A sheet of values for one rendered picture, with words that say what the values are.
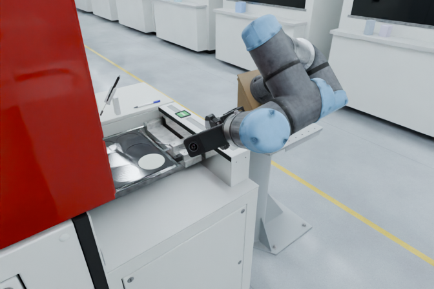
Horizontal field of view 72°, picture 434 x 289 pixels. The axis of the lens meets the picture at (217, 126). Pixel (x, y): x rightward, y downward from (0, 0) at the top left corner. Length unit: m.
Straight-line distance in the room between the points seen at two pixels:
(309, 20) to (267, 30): 3.68
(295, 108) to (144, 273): 0.73
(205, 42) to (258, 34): 5.39
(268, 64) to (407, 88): 3.03
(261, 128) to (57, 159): 0.31
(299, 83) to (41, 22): 0.40
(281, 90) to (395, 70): 3.02
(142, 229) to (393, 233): 1.78
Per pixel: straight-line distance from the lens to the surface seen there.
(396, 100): 3.60
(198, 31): 5.80
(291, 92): 0.55
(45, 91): 0.43
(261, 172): 1.67
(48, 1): 0.41
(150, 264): 1.04
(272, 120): 0.49
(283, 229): 2.14
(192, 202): 1.10
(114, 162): 1.22
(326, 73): 0.93
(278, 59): 0.55
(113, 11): 9.74
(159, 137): 1.38
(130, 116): 1.44
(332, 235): 2.22
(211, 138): 0.66
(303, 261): 2.03
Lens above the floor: 1.58
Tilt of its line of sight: 29 degrees down
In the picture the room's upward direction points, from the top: straight up
